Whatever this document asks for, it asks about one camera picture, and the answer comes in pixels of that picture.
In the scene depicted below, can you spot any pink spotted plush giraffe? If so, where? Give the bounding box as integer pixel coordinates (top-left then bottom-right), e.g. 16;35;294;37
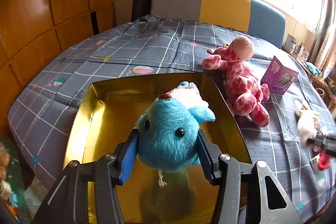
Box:
202;36;270;127

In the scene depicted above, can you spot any grey checked bed quilt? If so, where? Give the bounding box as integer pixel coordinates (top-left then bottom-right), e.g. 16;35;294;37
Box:
7;16;335;221

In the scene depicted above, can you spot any plastic box of pastries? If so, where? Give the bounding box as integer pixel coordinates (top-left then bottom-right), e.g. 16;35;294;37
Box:
0;142;10;180

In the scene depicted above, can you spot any white tin can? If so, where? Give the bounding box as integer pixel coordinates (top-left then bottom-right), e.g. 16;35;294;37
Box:
284;34;300;53

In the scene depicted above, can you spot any wooden bedside table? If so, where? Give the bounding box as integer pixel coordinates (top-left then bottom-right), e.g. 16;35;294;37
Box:
281;47;335;111

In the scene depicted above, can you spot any small green white box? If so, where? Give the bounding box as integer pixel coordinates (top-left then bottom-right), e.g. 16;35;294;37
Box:
0;180;12;201

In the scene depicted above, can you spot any right beige curtain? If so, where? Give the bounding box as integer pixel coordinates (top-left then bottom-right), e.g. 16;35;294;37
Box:
308;0;335;79

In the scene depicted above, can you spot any gold tin can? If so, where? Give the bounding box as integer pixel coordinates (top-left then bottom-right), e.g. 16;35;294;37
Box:
294;40;305;55

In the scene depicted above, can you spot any gold lined tray box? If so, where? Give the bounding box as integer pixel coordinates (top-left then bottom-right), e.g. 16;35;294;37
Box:
64;73;251;223

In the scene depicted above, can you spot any grey yellow blue headboard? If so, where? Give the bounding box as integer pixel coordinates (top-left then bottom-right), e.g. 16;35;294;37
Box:
151;0;285;48

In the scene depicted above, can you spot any glass side table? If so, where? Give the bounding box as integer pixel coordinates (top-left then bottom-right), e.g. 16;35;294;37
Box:
1;138;32;223

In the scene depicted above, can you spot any blue plush bear toy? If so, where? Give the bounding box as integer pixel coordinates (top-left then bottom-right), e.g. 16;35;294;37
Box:
135;81;215;173

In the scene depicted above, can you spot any wooden wardrobe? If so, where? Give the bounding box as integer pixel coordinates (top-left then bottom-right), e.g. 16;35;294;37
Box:
1;0;115;136

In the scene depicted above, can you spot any purple cardboard box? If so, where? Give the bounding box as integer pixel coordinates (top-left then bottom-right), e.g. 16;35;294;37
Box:
261;55;299;96

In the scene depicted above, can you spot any teal plush on table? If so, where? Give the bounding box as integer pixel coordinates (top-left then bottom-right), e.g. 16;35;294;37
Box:
305;62;322;77

